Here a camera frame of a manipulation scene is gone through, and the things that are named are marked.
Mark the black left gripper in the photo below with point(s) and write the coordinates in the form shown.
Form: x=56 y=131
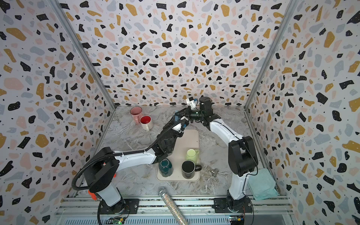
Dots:
x=168 y=126

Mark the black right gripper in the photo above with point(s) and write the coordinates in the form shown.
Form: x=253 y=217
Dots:
x=188 y=112

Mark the light green mug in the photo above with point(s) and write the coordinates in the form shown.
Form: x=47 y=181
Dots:
x=193 y=155

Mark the white mug red inside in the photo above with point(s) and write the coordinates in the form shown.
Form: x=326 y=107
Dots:
x=146 y=122

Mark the pink mug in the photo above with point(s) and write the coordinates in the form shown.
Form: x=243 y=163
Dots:
x=137 y=114

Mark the blue glazed mug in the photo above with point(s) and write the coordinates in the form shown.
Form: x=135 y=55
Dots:
x=178 y=117

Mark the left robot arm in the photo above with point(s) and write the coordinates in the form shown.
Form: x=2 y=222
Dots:
x=99 y=172

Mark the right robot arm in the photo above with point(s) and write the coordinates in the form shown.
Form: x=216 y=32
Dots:
x=242 y=156

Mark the dark green mug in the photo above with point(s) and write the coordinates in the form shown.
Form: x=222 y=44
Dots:
x=165 y=167

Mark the black mug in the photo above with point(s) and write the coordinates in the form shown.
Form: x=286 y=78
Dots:
x=188 y=169

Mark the beige rectangular tray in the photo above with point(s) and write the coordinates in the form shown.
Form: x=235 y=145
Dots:
x=189 y=140

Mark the glitter filled tube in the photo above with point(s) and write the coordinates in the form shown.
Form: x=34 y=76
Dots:
x=177 y=214

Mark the red shark plush toy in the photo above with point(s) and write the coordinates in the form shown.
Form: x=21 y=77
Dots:
x=93 y=196

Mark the teal folded cloth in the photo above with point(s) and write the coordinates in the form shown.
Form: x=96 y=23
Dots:
x=262 y=185

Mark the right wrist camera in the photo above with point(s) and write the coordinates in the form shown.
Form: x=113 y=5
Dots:
x=192 y=103

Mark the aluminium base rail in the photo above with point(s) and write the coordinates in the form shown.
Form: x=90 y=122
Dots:
x=198 y=210

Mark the aluminium corner post right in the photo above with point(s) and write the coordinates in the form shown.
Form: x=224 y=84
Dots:
x=283 y=26

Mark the aluminium corner post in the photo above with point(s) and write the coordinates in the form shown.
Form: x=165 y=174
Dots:
x=283 y=26
x=55 y=6

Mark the aluminium corner post left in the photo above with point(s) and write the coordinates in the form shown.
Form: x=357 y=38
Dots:
x=55 y=6

